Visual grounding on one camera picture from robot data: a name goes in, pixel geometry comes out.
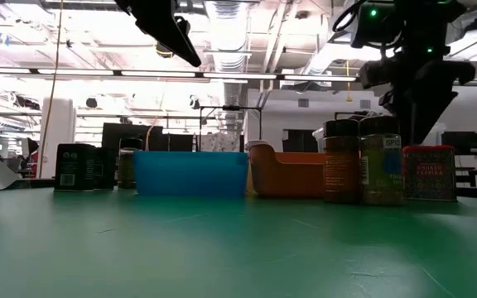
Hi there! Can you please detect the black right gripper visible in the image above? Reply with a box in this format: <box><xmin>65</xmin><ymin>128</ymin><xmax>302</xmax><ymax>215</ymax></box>
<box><xmin>358</xmin><ymin>57</ymin><xmax>477</xmax><ymax>147</ymax></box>

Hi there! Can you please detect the smoked paprika spice tin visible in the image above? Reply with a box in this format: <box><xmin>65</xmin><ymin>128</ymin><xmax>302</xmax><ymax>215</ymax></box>
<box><xmin>402</xmin><ymin>144</ymin><xmax>459</xmax><ymax>203</ymax></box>

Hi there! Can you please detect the orange-red plastic bin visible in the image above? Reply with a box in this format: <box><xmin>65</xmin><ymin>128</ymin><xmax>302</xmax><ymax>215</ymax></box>
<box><xmin>248</xmin><ymin>142</ymin><xmax>326</xmax><ymax>199</ymax></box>

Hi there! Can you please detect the blue plastic bin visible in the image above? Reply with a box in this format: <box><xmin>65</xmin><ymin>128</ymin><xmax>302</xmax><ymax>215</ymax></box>
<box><xmin>133</xmin><ymin>150</ymin><xmax>250</xmax><ymax>199</ymax></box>

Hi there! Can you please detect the black spice tin with barcode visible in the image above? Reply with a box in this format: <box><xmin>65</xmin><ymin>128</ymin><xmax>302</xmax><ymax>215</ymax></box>
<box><xmin>54</xmin><ymin>142</ymin><xmax>96</xmax><ymax>193</ymax></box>

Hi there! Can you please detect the black monitor on stand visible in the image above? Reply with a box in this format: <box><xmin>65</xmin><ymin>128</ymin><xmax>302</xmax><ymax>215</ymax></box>
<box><xmin>441</xmin><ymin>130</ymin><xmax>477</xmax><ymax>156</ymax></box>

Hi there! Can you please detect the tall green herb spice jar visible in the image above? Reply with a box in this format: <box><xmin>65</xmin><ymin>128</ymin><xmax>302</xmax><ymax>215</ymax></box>
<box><xmin>359</xmin><ymin>115</ymin><xmax>405</xmax><ymax>207</ymax></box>

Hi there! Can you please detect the overhead light bar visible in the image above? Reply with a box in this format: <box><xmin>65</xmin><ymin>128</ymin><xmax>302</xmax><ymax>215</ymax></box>
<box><xmin>0</xmin><ymin>65</ymin><xmax>477</xmax><ymax>88</ymax></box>

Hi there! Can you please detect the orange spice jar, black lid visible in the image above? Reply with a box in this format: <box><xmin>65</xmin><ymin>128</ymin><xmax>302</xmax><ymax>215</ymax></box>
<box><xmin>322</xmin><ymin>118</ymin><xmax>362</xmax><ymax>204</ymax></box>

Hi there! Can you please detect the large black monitor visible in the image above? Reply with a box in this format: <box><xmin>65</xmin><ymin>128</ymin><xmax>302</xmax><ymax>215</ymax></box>
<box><xmin>101</xmin><ymin>122</ymin><xmax>164</xmax><ymax>152</ymax></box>

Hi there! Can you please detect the clear plastic storage box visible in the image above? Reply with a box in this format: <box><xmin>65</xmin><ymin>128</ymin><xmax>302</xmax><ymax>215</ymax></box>
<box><xmin>311</xmin><ymin>120</ymin><xmax>447</xmax><ymax>154</ymax></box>

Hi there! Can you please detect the small black monitor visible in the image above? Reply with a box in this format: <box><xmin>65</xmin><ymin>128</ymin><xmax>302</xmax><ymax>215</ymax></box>
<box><xmin>162</xmin><ymin>132</ymin><xmax>195</xmax><ymax>152</ymax></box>

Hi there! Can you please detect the white patterned board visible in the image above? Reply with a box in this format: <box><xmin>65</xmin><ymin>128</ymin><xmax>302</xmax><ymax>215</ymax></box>
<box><xmin>200</xmin><ymin>131</ymin><xmax>242</xmax><ymax>152</ymax></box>

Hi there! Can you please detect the white pillar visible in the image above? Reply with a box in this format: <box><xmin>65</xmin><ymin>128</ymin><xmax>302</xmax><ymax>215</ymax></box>
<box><xmin>39</xmin><ymin>98</ymin><xmax>76</xmax><ymax>180</ymax></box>

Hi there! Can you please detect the green spice jar, black lid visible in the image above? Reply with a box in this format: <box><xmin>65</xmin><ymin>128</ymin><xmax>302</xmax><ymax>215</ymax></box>
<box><xmin>117</xmin><ymin>137</ymin><xmax>143</xmax><ymax>190</ymax></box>

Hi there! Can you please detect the silver ventilation duct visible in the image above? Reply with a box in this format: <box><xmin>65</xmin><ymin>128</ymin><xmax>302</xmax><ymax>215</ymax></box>
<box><xmin>203</xmin><ymin>0</ymin><xmax>250</xmax><ymax>125</ymax></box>

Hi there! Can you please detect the short yellow hanging cord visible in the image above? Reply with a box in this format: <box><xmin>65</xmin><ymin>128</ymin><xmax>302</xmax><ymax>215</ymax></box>
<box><xmin>344</xmin><ymin>60</ymin><xmax>354</xmax><ymax>103</ymax></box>

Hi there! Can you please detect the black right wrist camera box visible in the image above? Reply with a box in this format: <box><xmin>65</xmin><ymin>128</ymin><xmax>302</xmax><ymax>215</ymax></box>
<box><xmin>349</xmin><ymin>0</ymin><xmax>407</xmax><ymax>50</ymax></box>

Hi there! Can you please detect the black metal stand frame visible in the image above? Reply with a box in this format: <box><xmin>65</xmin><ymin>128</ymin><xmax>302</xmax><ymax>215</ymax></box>
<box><xmin>199</xmin><ymin>104</ymin><xmax>263</xmax><ymax>152</ymax></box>

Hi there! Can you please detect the yellow hanging rope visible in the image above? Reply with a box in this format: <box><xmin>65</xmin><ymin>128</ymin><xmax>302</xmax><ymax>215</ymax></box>
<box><xmin>37</xmin><ymin>0</ymin><xmax>65</xmax><ymax>180</ymax></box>

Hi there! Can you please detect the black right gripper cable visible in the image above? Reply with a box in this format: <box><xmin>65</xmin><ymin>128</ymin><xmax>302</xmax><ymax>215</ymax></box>
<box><xmin>331</xmin><ymin>0</ymin><xmax>364</xmax><ymax>34</ymax></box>

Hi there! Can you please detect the black wall screen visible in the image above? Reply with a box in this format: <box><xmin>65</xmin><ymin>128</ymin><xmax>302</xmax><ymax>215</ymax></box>
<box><xmin>282</xmin><ymin>128</ymin><xmax>318</xmax><ymax>154</ymax></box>

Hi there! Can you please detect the black table frame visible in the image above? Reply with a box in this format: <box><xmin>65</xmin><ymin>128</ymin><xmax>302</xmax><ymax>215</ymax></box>
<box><xmin>4</xmin><ymin>177</ymin><xmax>477</xmax><ymax>200</ymax></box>

